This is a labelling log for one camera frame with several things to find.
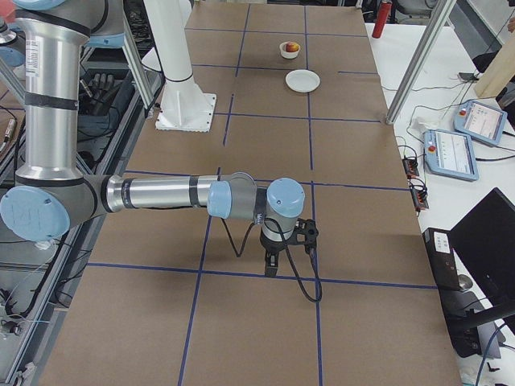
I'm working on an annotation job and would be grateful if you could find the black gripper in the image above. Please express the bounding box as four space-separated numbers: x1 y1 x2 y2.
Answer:
260 228 289 277

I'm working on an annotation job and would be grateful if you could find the red yellow apple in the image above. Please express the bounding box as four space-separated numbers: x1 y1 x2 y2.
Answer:
284 41 300 53

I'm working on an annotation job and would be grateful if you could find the white round plate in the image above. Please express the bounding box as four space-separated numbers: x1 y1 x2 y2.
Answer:
285 69 320 93

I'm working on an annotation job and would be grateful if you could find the white round bowl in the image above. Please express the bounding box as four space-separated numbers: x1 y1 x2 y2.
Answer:
279 41 301 60

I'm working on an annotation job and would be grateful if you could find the black power strip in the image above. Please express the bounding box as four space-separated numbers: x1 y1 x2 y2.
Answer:
402 157 419 179
409 183 429 213

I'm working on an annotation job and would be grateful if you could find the black box device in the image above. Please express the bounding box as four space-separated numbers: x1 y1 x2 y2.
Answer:
422 228 460 291

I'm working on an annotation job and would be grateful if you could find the near blue teach pendant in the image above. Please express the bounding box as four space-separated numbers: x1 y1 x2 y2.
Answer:
423 129 479 181

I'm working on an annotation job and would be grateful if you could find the blue teach pendant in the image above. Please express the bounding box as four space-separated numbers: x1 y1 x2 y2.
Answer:
454 100 508 146
423 129 479 181

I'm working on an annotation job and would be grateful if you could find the black monitor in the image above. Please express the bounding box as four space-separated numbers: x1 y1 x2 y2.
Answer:
449 187 514 305

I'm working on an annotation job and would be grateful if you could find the far blue teach pendant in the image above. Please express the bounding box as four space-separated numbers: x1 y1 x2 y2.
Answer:
454 100 508 146

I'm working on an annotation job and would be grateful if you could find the red cylinder bottle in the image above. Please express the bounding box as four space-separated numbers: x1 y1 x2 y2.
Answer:
372 0 393 39

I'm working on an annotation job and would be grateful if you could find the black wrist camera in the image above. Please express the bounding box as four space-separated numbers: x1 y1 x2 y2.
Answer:
289 219 319 255

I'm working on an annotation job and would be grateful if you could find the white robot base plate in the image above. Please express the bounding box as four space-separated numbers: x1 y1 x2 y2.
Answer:
155 90 216 133

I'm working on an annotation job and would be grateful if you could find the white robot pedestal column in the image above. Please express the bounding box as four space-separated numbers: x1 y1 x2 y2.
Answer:
144 0 194 106

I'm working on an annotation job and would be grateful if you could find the aluminium frame post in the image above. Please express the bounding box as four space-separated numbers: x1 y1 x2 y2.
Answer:
385 0 456 125

